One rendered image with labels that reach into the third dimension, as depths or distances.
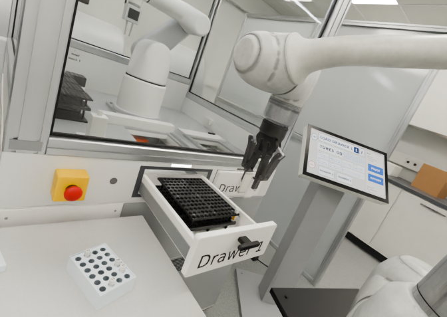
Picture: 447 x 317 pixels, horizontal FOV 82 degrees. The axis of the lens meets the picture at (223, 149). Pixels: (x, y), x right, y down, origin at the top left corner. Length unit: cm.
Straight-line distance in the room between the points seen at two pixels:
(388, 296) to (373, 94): 186
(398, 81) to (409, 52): 164
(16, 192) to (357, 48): 79
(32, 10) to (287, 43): 49
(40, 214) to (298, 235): 131
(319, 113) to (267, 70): 187
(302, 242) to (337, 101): 119
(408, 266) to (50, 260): 75
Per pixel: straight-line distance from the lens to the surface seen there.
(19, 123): 72
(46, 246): 76
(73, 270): 67
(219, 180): 101
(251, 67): 51
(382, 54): 55
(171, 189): 80
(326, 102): 236
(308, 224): 165
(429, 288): 48
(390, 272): 66
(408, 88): 218
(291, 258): 176
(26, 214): 82
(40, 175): 77
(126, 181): 83
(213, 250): 64
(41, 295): 66
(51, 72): 69
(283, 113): 68
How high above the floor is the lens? 125
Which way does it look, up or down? 14 degrees down
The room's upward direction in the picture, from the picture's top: 21 degrees clockwise
